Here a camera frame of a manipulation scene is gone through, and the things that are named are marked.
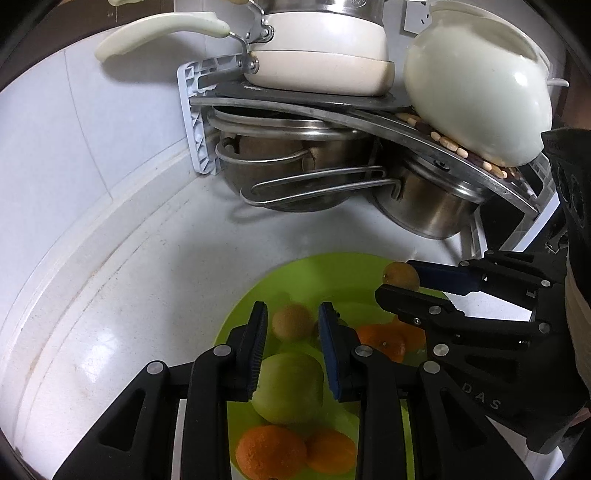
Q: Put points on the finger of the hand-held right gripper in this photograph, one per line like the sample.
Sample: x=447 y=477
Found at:
x=406 y=302
x=443 y=277

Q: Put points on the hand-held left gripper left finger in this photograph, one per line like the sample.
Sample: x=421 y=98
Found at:
x=258 y=350

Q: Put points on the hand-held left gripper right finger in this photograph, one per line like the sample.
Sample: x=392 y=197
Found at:
x=328 y=350

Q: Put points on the yellow-green cherry tomato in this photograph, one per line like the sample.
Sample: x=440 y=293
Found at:
x=401 y=274

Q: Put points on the brown longan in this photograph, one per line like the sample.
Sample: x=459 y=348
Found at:
x=292 y=321

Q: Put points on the orange with green stem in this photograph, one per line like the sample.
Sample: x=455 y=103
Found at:
x=383 y=344

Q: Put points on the green oval plate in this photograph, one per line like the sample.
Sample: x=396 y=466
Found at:
x=323 y=277

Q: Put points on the medium orange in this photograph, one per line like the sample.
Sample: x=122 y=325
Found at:
x=330 y=450

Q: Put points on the large orange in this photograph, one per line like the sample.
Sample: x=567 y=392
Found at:
x=270 y=452

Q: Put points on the small orange kumquat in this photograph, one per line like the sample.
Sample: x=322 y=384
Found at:
x=414 y=337

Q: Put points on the pale yellow-green apple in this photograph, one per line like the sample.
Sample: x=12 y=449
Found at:
x=291 y=387

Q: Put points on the shiny steel pot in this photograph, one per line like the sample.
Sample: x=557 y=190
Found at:
x=429 y=207

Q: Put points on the wooden bead trivet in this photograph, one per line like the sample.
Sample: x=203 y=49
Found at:
x=461 y=150

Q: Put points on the white ceramic pot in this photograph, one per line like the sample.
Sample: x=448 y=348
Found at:
x=475 y=83

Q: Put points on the white and metal pot rack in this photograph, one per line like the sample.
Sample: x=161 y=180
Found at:
x=196 y=129

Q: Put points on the cream saucepan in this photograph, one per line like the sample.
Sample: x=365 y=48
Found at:
x=323 y=39

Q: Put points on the steel pot with rim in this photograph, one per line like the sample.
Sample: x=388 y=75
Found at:
x=323 y=9

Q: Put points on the white wall socket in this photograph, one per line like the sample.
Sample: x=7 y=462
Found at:
x=415 y=16

